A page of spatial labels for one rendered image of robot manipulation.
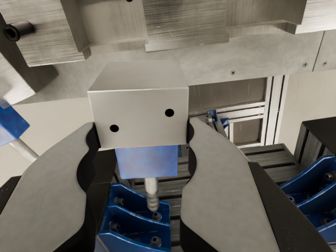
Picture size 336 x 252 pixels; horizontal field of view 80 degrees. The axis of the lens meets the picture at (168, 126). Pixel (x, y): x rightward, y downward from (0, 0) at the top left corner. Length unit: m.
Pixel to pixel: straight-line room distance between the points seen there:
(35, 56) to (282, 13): 0.19
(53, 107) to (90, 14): 1.19
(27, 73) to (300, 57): 0.31
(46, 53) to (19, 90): 0.08
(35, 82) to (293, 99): 1.30
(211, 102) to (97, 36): 0.82
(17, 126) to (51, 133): 1.21
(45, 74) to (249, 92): 0.86
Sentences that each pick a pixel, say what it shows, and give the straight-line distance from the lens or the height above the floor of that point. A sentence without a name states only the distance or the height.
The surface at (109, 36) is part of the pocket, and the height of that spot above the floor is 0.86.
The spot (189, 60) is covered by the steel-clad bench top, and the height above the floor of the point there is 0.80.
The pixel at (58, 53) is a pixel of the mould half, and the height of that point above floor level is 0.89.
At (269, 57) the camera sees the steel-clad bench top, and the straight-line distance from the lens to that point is 0.28.
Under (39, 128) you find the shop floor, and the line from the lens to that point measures 1.50.
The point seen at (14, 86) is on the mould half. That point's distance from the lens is 0.26.
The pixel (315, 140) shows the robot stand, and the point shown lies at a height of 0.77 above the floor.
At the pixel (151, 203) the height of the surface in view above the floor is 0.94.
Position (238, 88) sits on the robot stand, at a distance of 0.97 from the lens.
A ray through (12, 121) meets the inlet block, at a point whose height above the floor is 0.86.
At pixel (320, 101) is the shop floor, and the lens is 1.49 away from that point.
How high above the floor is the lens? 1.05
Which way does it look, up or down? 56 degrees down
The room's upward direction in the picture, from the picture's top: 179 degrees clockwise
